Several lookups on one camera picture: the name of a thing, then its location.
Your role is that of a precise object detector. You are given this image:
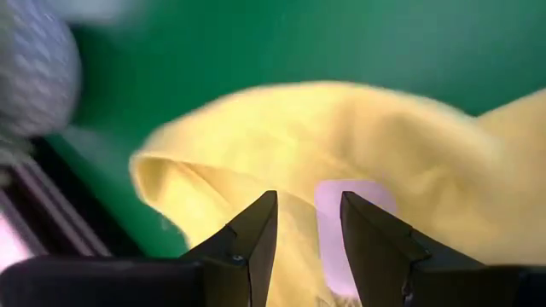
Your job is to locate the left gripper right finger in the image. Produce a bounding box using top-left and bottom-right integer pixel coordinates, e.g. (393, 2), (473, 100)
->
(339, 190), (546, 307)

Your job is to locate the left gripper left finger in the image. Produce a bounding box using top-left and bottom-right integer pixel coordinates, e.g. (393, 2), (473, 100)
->
(0, 189), (280, 307)

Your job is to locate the yellow garment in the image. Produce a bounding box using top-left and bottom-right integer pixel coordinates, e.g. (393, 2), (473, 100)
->
(128, 79), (546, 307)

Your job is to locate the white garment neck label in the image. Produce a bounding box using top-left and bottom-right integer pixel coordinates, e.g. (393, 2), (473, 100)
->
(313, 178), (399, 298)

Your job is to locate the pale green artificial plant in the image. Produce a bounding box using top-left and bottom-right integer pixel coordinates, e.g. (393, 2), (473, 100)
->
(0, 0), (83, 138)

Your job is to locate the black table frame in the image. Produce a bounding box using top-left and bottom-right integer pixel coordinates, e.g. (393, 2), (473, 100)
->
(0, 135), (144, 258)

